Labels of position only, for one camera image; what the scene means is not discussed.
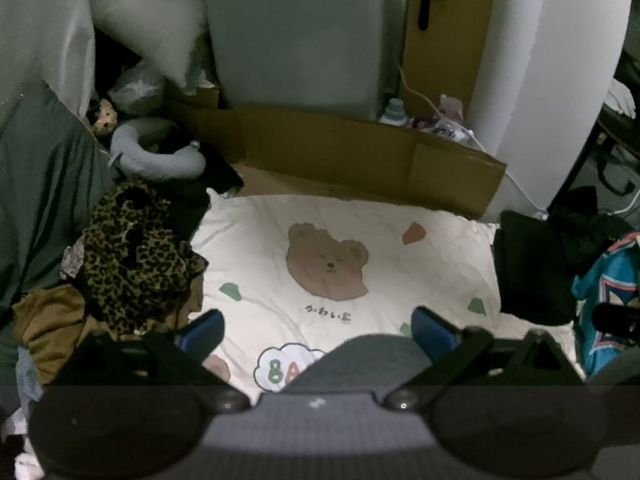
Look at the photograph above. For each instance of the white snack bag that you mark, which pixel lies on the white snack bag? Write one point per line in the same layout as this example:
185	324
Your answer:
447	132

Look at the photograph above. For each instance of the white pillow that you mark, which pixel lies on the white pillow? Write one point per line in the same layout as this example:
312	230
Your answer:
150	25

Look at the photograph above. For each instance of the pink bag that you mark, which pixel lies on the pink bag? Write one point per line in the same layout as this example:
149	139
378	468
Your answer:
452	107

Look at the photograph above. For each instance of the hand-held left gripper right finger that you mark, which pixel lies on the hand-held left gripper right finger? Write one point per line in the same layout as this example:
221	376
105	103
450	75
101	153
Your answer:
432	332

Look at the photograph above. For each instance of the bear print blanket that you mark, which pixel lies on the bear print blanket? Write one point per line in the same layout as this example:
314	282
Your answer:
250	240

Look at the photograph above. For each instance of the white curtain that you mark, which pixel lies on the white curtain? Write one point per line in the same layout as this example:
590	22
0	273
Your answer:
45	25

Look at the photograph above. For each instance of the detergent bottle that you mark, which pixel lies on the detergent bottle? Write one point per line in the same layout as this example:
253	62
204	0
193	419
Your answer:
395	112

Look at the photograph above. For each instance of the brown garment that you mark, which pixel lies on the brown garment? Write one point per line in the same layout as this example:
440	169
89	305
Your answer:
50	325

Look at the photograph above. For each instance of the leopard print garment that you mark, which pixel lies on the leopard print garment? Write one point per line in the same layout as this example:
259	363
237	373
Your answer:
130	260

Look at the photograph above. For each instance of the grey neck pillow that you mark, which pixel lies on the grey neck pillow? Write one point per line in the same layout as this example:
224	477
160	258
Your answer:
150	165

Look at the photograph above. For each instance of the white cloth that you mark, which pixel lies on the white cloth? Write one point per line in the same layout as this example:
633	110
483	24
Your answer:
622	97

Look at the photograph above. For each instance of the small plush doll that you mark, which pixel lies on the small plush doll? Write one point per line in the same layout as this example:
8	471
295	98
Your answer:
105	115

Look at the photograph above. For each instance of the tall cardboard panel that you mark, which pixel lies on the tall cardboard panel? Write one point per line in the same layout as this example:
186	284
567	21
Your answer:
450	60

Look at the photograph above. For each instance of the grey-green bedding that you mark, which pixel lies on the grey-green bedding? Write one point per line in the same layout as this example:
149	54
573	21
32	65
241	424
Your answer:
45	185

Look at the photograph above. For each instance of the floral cloth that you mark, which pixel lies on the floral cloth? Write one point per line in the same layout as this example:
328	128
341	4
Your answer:
72	260

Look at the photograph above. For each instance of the black garment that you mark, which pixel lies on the black garment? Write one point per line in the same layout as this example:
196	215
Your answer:
530	270
220	175

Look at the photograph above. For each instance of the teal printed cloth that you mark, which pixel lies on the teal printed cloth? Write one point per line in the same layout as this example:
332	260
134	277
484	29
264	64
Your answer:
600	290

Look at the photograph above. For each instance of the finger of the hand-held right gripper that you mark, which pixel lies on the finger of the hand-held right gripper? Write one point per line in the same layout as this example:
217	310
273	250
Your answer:
615	320

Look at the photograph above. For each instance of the flattened cardboard box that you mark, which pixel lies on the flattened cardboard box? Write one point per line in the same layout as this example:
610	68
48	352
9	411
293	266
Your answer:
325	145

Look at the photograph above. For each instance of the grey plastic bag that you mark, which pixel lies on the grey plastic bag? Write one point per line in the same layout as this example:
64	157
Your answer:
135	90

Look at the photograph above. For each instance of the grey appliance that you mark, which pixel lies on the grey appliance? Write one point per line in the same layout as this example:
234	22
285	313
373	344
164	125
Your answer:
300	35

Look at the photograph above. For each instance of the pale blue cloth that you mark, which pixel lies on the pale blue cloth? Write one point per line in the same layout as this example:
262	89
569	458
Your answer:
27	375

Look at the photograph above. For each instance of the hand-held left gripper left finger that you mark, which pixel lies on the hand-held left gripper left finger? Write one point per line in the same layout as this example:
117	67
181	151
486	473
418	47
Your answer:
202	332

